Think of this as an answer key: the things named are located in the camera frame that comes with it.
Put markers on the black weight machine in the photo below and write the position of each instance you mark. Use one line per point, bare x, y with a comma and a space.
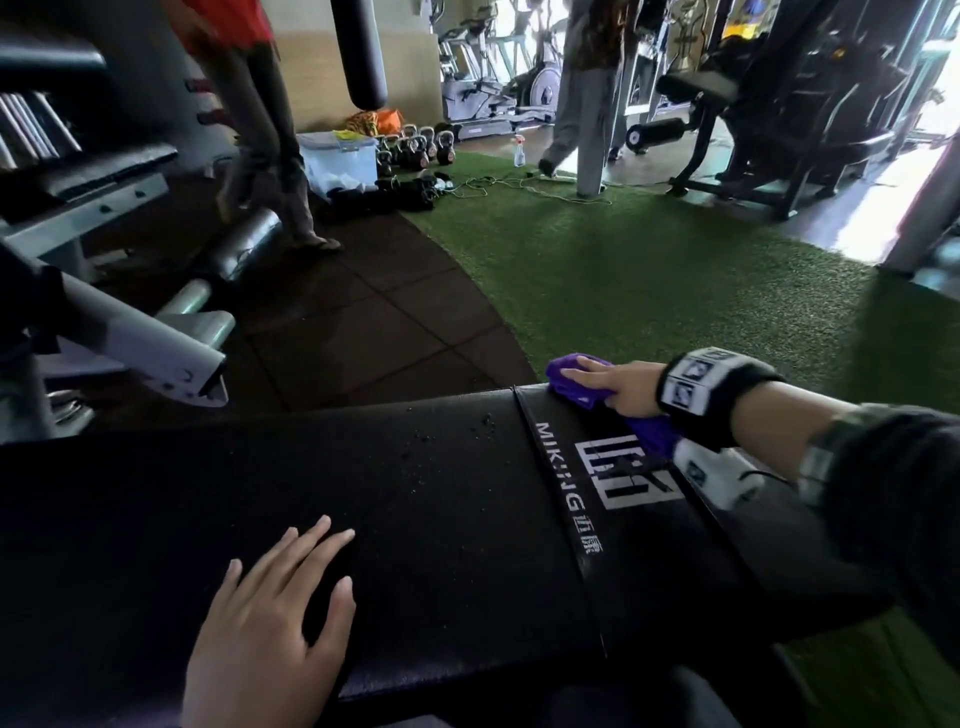
697, 86

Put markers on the chrome weight bars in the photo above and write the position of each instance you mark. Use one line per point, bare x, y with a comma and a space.
34, 127

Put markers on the black punching bag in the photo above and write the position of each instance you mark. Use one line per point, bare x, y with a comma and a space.
360, 52

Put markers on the person's left hand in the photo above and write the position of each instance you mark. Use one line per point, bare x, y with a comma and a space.
255, 652

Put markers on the person's right hand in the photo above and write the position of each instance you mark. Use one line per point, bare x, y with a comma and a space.
630, 390

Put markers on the pile of black dumbbells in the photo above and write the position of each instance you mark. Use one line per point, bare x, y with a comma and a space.
390, 196

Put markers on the black right wristband with markers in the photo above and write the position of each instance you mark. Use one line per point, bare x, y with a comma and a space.
697, 390

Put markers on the person's dark trousers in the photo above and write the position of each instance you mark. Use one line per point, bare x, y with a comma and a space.
637, 705

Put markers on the person's right forearm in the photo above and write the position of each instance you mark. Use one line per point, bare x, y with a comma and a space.
780, 427

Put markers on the clear plastic storage box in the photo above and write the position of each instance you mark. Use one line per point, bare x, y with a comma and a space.
341, 165

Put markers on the clear spray bottle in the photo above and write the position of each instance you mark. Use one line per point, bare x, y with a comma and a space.
520, 154

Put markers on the grey elliptical machine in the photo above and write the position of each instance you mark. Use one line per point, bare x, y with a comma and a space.
480, 97

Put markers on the grey adjacent bench frame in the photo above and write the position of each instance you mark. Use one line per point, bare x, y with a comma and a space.
135, 337

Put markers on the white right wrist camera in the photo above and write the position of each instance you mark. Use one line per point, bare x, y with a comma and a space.
712, 472

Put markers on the grey metal pillar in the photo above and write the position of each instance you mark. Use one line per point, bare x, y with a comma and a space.
922, 217

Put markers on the purple cleaning cloth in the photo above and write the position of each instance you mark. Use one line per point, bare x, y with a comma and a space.
562, 382

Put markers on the orange bag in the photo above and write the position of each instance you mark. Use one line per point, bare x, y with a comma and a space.
386, 121

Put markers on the row of black kettlebells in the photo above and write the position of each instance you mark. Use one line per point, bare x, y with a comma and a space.
412, 154

